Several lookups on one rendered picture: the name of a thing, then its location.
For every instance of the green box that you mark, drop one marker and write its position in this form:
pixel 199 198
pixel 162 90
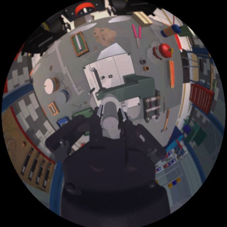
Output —
pixel 186 31

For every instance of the orange can blue caps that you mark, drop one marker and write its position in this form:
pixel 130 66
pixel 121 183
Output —
pixel 170 31

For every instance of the black pin rack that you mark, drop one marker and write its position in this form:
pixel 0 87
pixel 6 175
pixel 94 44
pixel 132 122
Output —
pixel 156 106

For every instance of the light grey base plate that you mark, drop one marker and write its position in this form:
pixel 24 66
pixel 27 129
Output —
pixel 113 67

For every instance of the green micrometer frame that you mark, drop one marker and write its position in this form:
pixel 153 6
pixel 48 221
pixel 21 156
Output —
pixel 134 87

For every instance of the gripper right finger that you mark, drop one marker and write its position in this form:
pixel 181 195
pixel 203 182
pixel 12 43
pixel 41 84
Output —
pixel 149 141

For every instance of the black lock lever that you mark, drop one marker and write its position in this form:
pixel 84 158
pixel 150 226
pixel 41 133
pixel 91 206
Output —
pixel 96 76

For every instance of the grey knurled ratchet knob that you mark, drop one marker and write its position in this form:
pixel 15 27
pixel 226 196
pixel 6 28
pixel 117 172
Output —
pixel 110 115

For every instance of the grey shelf unit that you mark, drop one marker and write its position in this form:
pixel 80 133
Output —
pixel 170 170

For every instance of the black machine red wheel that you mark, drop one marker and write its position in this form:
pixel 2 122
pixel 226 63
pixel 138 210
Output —
pixel 85 8

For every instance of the tan wooden block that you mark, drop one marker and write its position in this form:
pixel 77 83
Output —
pixel 141 19

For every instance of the blue box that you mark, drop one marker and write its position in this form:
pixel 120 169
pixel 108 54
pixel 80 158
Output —
pixel 63 122

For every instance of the black box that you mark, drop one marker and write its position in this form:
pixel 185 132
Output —
pixel 185 67

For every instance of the grey brass-tipped pin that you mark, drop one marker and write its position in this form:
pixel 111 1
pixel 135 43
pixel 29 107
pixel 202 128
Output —
pixel 152 117
pixel 152 108
pixel 152 99

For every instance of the white tin orange band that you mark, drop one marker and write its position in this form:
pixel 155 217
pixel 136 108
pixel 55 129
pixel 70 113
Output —
pixel 50 86

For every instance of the brown tool board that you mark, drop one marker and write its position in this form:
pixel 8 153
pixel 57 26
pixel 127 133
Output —
pixel 17 141

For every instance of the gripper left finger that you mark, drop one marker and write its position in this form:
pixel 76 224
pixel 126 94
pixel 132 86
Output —
pixel 67 129

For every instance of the grey micrometer barrel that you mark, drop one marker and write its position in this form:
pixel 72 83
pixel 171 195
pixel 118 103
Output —
pixel 111 97

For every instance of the small orange tray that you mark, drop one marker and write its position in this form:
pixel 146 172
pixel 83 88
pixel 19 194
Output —
pixel 53 108

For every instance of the green cart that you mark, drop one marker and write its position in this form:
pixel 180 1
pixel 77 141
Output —
pixel 195 133

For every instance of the grey steel square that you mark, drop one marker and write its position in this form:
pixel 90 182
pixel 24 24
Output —
pixel 78 91

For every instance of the red slatted crate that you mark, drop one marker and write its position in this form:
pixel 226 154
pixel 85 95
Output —
pixel 201 97

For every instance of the blue disc red lever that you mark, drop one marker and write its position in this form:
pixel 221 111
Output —
pixel 174 142

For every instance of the red pipe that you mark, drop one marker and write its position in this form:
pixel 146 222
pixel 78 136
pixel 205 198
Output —
pixel 177 40

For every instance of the thin grey scriber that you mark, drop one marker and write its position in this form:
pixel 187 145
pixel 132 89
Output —
pixel 164 103

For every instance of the black angular machine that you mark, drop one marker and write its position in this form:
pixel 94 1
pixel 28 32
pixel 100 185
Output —
pixel 40 39
pixel 134 6

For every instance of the red white canister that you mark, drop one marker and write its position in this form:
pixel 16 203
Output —
pixel 162 51

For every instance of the grey steel pin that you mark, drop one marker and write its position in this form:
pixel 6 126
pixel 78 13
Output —
pixel 78 42

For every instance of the grey tin blue band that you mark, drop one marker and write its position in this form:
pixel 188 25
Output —
pixel 62 97

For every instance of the grey metal clip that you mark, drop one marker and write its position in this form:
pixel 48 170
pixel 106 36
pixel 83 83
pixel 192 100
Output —
pixel 66 84
pixel 77 105

